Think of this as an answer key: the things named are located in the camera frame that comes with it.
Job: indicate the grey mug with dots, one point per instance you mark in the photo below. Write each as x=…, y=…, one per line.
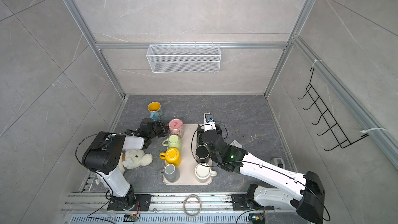
x=171, y=173

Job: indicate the white plush dog toy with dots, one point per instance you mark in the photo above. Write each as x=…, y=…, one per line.
x=131, y=159

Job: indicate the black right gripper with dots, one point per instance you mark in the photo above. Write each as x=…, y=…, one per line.
x=201, y=135

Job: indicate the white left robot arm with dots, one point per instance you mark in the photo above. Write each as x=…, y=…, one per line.
x=111, y=154

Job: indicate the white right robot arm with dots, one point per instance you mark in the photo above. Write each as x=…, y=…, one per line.
x=306, y=191

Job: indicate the white mug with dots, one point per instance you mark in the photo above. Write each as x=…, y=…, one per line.
x=203, y=172

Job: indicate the black mug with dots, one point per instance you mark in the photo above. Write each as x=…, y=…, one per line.
x=202, y=154

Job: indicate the white stapler device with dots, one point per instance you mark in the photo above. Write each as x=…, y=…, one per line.
x=279, y=162

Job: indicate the white wire mesh basket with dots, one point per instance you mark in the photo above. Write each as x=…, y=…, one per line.
x=189, y=58

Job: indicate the beige plastic tray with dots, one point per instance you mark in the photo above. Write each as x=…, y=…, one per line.
x=188, y=163

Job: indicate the pink ghost pattern mug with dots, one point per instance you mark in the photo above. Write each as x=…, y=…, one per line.
x=176, y=127

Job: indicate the black wire hook rack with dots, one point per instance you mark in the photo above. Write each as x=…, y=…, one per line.
x=326, y=116

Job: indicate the blue butterfly mug yellow inside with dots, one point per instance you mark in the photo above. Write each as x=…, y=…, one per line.
x=156, y=112

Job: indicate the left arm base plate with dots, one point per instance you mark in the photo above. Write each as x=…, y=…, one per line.
x=130, y=203

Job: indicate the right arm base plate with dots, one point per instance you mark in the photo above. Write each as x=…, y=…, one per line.
x=243, y=202

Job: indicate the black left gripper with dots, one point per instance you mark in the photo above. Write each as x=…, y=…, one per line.
x=163, y=126

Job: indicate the light green mug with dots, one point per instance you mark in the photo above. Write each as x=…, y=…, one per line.
x=174, y=141

